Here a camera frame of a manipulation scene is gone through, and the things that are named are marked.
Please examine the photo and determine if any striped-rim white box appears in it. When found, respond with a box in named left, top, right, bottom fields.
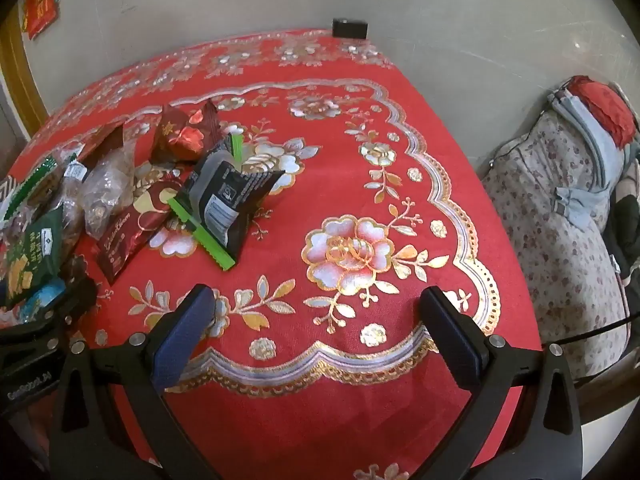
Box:
left=0, top=175, right=23, bottom=211

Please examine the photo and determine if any black cable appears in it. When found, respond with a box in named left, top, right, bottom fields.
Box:
left=560, top=310, right=640, bottom=348

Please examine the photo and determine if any blue snack packet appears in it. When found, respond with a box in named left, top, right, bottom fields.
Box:
left=20, top=277, right=68, bottom=321

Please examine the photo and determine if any dark red foil candy bag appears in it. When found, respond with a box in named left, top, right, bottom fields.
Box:
left=148, top=99, right=222, bottom=165

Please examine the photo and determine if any red cloth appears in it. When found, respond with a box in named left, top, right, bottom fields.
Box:
left=567, top=75, right=638, bottom=148

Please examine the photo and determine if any clear bag of nuts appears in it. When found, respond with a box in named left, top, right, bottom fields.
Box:
left=80, top=142, right=138, bottom=241

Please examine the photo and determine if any black snack packet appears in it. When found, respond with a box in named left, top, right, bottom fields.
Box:
left=177, top=132, right=286, bottom=266

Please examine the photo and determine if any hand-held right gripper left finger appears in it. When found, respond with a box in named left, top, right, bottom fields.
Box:
left=50, top=284, right=236, bottom=480

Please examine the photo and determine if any dark cloth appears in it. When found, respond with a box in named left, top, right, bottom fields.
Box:
left=602, top=160, right=640, bottom=281

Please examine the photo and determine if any green plastic sealing clip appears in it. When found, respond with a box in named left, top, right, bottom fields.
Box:
left=167, top=195, right=236, bottom=272
left=227, top=130, right=244, bottom=168

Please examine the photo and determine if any golden door frame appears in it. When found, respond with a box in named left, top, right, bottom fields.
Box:
left=0, top=10, right=51, bottom=141

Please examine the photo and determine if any clear bag of red dates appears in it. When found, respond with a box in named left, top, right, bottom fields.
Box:
left=47, top=160, right=88, bottom=256

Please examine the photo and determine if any dark red long snack packet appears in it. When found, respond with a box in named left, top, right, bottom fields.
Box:
left=95, top=180, right=186, bottom=286

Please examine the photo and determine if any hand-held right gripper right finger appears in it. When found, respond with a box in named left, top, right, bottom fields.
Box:
left=419, top=286, right=583, bottom=480

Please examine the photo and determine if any green-edged cookie packet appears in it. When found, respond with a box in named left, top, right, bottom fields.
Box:
left=0, top=154, right=78, bottom=221

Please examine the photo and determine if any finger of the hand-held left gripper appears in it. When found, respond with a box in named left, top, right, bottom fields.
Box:
left=0, top=277, right=98, bottom=350

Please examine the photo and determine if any brown foil snack packet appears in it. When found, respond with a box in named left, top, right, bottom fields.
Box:
left=75, top=124, right=126, bottom=171

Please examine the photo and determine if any red floral tablecloth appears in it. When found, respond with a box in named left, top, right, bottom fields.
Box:
left=0, top=27, right=546, bottom=480

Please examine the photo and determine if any floral bedding bundle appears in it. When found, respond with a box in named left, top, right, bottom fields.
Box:
left=480, top=105, right=633, bottom=376

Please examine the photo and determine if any green snack packet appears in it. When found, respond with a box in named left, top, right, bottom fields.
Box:
left=0, top=207, right=66, bottom=308

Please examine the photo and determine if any grey-blue garment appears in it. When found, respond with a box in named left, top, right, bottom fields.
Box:
left=547, top=87, right=626, bottom=233

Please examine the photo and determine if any red wall poster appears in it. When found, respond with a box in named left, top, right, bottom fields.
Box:
left=20, top=0, right=63, bottom=41

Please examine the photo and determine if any small black box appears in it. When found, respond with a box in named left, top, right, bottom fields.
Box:
left=332, top=18, right=369, bottom=39

